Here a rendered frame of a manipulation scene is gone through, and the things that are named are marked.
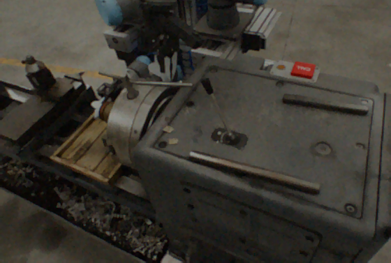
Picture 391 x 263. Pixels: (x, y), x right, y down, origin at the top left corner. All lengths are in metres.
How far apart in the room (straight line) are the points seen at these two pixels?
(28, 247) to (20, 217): 0.25
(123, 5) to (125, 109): 0.37
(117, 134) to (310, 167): 0.55
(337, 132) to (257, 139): 0.19
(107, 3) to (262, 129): 0.66
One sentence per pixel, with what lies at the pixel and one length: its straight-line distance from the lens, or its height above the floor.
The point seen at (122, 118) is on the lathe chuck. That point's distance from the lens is 0.89.
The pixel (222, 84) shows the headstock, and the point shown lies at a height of 1.25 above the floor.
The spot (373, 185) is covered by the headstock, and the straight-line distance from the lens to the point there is 0.70.
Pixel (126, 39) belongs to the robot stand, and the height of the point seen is 1.10.
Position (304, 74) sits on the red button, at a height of 1.27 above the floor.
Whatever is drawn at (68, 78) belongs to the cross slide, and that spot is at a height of 0.96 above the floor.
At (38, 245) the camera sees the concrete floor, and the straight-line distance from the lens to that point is 2.28.
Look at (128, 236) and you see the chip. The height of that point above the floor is 0.59.
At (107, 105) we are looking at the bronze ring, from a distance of 1.09.
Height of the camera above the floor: 1.80
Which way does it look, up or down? 45 degrees down
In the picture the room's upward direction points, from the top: 8 degrees counter-clockwise
